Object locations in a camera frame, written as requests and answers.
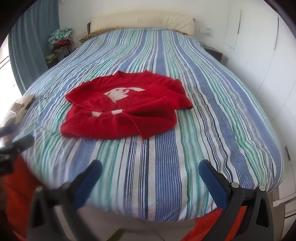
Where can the cream padded headboard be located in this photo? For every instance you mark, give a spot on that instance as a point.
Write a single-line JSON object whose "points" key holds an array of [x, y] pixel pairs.
{"points": [[138, 22]]}

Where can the pile of colourful clothes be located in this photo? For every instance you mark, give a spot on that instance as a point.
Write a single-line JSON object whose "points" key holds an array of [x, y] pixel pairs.
{"points": [[61, 40]]}

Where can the striped bedspread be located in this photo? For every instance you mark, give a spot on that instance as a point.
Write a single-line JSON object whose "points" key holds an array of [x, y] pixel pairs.
{"points": [[161, 162]]}

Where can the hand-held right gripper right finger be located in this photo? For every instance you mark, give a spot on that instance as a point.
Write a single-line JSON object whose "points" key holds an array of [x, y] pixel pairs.
{"points": [[212, 183]]}

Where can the blue curtain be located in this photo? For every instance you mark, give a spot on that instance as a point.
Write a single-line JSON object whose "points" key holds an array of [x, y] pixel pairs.
{"points": [[30, 46]]}

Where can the beige pouch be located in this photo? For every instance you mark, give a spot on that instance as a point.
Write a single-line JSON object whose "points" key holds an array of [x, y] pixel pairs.
{"points": [[22, 104]]}

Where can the dark nightstand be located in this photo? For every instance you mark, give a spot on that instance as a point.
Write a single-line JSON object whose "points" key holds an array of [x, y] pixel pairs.
{"points": [[215, 52]]}

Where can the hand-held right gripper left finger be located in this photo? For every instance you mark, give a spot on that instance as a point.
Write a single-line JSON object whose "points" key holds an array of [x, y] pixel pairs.
{"points": [[89, 183]]}

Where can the white wardrobe doors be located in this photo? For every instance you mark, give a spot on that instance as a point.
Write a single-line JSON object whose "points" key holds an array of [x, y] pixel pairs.
{"points": [[261, 58]]}

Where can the red knit sweater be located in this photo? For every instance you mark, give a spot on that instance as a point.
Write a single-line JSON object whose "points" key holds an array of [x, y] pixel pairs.
{"points": [[124, 109]]}

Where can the white wall socket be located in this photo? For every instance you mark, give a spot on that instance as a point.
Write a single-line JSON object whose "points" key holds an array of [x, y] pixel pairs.
{"points": [[205, 30]]}

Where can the orange fuzzy cloth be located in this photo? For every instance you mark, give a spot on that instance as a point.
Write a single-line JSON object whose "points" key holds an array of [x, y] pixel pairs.
{"points": [[20, 192]]}

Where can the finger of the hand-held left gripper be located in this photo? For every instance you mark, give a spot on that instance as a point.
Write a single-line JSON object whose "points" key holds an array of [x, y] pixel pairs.
{"points": [[23, 142]]}

